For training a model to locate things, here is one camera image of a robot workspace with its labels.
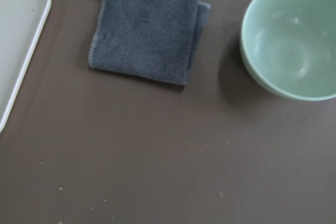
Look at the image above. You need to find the grey folded cloth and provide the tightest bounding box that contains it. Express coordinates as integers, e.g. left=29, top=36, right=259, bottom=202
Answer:
left=88, top=0, right=211, bottom=86

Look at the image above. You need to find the cream bunny serving tray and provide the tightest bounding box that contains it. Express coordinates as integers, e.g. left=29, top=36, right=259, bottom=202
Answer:
left=1, top=0, right=52, bottom=129

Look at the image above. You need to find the mint green bowl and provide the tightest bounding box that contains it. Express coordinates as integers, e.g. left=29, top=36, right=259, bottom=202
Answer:
left=240, top=0, right=335, bottom=101

